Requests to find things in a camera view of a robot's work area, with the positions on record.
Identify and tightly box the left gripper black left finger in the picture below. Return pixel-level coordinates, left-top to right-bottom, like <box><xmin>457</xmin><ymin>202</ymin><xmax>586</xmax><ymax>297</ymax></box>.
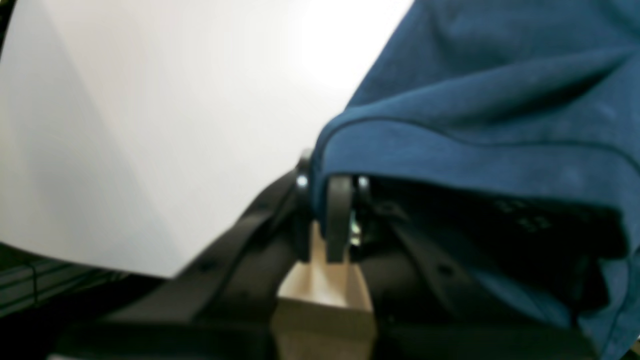
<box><xmin>52</xmin><ymin>150</ymin><xmax>313</xmax><ymax>360</ymax></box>

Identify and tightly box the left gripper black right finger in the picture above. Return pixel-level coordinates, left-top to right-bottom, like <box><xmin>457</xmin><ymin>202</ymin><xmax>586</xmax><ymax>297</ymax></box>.
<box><xmin>325</xmin><ymin>175</ymin><xmax>598</xmax><ymax>360</ymax></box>

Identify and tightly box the dark blue t-shirt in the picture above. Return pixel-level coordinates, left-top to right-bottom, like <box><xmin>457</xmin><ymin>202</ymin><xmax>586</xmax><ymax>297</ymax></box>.
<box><xmin>310</xmin><ymin>0</ymin><xmax>639</xmax><ymax>360</ymax></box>

